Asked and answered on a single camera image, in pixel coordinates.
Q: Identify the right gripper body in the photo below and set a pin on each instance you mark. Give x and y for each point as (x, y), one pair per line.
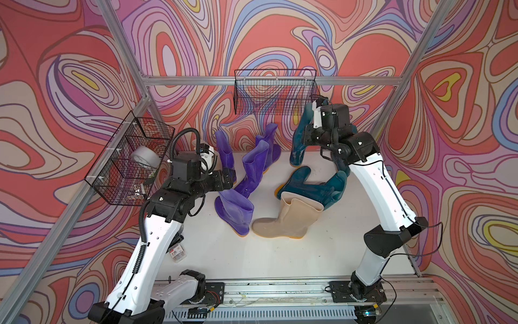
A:
(318, 136)

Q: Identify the white tape roll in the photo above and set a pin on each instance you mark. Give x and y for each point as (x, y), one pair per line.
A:
(146, 157)

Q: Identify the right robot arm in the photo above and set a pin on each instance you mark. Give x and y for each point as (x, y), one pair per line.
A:
(398, 223)

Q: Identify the purple boot back centre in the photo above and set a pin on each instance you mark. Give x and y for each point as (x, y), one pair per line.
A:
(274, 150)

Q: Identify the beige boot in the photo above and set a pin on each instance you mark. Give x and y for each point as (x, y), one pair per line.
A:
(206, 154)
(297, 214)

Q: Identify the teal boot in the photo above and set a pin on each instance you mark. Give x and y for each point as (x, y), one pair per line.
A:
(343, 133)
(297, 176)
(327, 193)
(310, 121)

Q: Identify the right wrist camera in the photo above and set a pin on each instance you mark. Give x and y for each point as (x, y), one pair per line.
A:
(327, 115)

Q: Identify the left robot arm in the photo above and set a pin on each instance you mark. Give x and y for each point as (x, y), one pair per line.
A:
(135, 299)

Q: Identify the black wire basket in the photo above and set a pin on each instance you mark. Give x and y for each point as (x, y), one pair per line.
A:
(273, 92)
(115, 176)

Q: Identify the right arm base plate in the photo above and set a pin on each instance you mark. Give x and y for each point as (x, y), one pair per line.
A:
(350, 292)

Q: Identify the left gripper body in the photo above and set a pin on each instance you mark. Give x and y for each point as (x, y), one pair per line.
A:
(212, 182)

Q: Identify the beige boot front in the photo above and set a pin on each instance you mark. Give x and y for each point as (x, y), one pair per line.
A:
(297, 214)

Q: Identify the purple boot leaning centre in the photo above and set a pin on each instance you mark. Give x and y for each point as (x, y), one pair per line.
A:
(254, 163)

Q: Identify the black wire basket back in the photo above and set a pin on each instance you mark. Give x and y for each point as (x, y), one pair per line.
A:
(273, 92)

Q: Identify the purple boot upright back left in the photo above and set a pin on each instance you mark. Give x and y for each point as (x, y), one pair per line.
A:
(225, 154)

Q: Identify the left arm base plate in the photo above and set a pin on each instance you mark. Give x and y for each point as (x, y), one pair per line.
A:
(214, 295)

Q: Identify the small red white packet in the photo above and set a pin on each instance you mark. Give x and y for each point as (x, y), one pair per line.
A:
(177, 253)

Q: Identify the black wire basket left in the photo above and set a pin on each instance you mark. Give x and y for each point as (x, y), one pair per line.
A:
(115, 176)

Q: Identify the purple boot front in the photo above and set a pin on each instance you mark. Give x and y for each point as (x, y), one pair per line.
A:
(236, 210)

